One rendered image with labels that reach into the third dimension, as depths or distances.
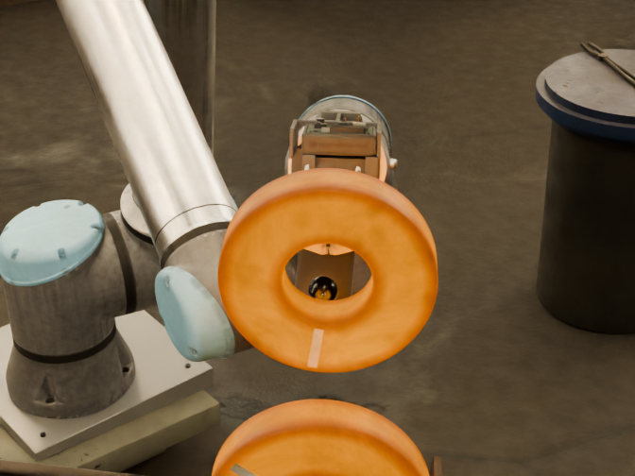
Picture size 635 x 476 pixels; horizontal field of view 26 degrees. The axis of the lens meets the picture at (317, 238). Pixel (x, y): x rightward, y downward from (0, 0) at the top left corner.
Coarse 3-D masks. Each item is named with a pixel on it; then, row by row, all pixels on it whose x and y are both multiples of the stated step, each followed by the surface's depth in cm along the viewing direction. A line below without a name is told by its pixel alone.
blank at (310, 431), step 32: (256, 416) 95; (288, 416) 93; (320, 416) 93; (352, 416) 93; (384, 416) 95; (224, 448) 96; (256, 448) 93; (288, 448) 93; (320, 448) 93; (352, 448) 93; (384, 448) 92; (416, 448) 96
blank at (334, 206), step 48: (288, 192) 94; (336, 192) 94; (384, 192) 95; (240, 240) 96; (288, 240) 96; (336, 240) 96; (384, 240) 96; (432, 240) 98; (240, 288) 98; (288, 288) 100; (384, 288) 98; (432, 288) 97; (288, 336) 100; (336, 336) 100; (384, 336) 100
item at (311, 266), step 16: (304, 256) 112; (320, 256) 112; (336, 256) 112; (352, 256) 112; (304, 272) 111; (320, 272) 111; (336, 272) 111; (352, 272) 112; (304, 288) 111; (320, 288) 110; (336, 288) 111
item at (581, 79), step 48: (576, 96) 227; (624, 96) 227; (576, 144) 230; (624, 144) 225; (576, 192) 233; (624, 192) 229; (576, 240) 237; (624, 240) 234; (576, 288) 241; (624, 288) 238
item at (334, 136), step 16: (320, 112) 114; (336, 112) 114; (352, 112) 115; (304, 128) 108; (320, 128) 107; (336, 128) 105; (352, 128) 105; (368, 128) 107; (304, 144) 105; (320, 144) 105; (336, 144) 105; (352, 144) 105; (368, 144) 105; (304, 160) 105; (320, 160) 106; (336, 160) 106; (352, 160) 106; (368, 160) 105
